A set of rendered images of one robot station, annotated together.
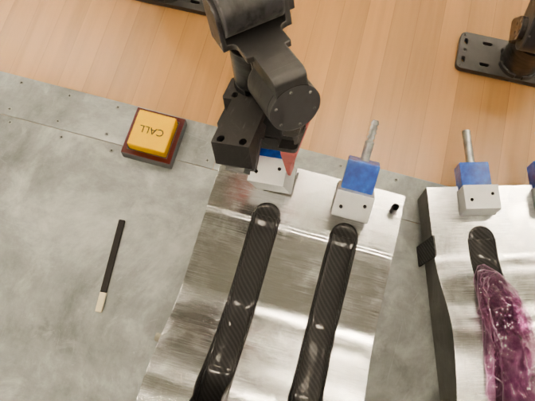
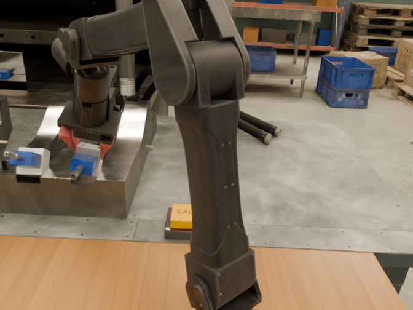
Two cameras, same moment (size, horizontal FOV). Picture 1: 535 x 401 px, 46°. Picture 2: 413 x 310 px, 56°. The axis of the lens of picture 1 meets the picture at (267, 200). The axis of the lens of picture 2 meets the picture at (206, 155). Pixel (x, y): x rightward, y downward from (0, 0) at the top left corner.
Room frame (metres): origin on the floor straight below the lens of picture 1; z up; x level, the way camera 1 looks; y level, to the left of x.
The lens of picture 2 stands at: (1.05, 0.04, 1.28)
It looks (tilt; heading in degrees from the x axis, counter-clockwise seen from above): 26 degrees down; 165
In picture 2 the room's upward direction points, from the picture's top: 3 degrees clockwise
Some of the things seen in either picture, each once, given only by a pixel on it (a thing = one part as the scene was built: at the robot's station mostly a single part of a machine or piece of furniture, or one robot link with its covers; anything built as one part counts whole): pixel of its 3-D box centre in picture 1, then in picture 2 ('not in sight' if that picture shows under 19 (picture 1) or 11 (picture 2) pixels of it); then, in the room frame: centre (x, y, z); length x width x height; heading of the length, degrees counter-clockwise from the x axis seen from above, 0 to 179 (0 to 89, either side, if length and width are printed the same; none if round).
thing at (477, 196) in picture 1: (471, 172); not in sight; (0.35, -0.30, 0.86); 0.13 x 0.05 x 0.05; 3
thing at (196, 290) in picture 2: not in sight; (224, 290); (0.69, 0.17, 0.90); 0.09 x 0.06 x 0.06; 117
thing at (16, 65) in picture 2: not in sight; (19, 59); (-0.82, -0.34, 0.87); 0.50 x 0.27 x 0.17; 166
